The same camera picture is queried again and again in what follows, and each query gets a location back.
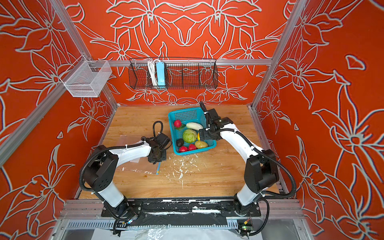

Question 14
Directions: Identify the dark brown avocado toy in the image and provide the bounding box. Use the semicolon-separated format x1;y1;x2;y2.
176;139;184;148

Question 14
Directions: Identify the clear zip top bag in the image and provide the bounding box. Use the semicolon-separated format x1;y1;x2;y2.
117;135;161;175

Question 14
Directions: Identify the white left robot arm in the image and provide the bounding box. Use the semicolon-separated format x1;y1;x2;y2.
79;133;171;210

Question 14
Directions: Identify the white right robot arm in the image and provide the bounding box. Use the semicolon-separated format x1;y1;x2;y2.
198;102;297;216

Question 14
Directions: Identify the yellow green potato toy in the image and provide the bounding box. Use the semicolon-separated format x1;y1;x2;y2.
195;141;209;149

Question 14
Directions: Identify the white daikon toy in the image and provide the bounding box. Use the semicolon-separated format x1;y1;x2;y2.
186;122;204;131

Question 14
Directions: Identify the teal plastic perforated basket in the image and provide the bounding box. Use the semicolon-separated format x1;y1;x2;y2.
168;107;217;156

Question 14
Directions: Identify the green cabbage toy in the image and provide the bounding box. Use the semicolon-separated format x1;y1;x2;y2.
183;129;198;144

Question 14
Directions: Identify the red strawberry toy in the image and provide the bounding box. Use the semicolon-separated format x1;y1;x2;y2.
179;146;188;153

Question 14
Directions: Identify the red round fruit toy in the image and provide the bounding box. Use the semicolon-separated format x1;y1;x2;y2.
189;144;198;151

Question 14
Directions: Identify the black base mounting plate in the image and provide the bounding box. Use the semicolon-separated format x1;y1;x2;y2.
101;197;262;218

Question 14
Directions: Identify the light blue flat box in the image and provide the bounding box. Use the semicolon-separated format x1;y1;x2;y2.
156;62;166;88

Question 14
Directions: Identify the black wire wall basket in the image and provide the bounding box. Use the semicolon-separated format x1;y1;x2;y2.
128;57;219;90

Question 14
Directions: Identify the white coiled cable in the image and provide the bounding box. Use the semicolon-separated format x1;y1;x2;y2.
147;59;160;87

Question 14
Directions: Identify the clear plastic wall bin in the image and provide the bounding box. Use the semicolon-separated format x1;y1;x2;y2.
61;60;112;98

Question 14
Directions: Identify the aluminium frame rail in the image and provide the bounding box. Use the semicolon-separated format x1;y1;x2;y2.
88;59;272;68

